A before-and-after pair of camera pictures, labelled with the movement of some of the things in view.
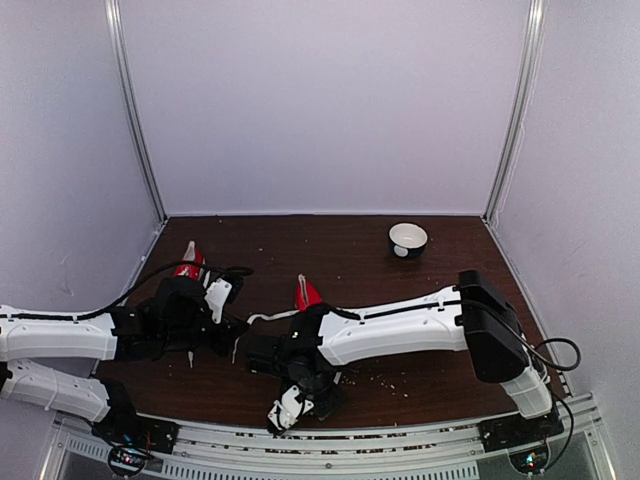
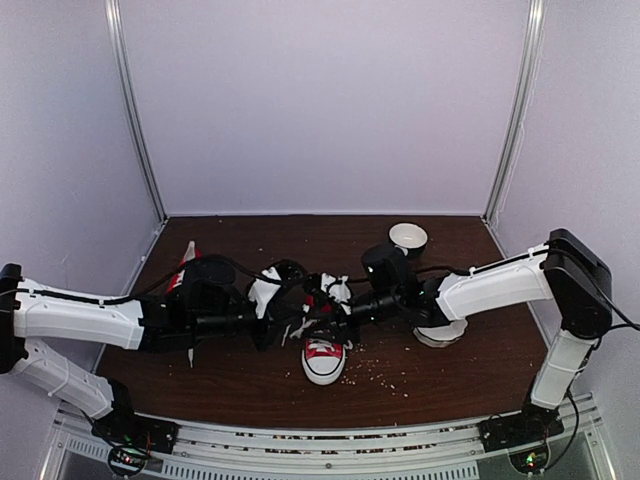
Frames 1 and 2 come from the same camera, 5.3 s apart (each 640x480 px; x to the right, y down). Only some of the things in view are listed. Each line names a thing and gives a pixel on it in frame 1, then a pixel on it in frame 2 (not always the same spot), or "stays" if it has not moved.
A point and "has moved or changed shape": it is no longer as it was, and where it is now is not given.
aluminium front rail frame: x=342 y=449 stays
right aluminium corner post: x=537 y=15 stays
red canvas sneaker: x=306 y=294 has moved or changed shape
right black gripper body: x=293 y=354 → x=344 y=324
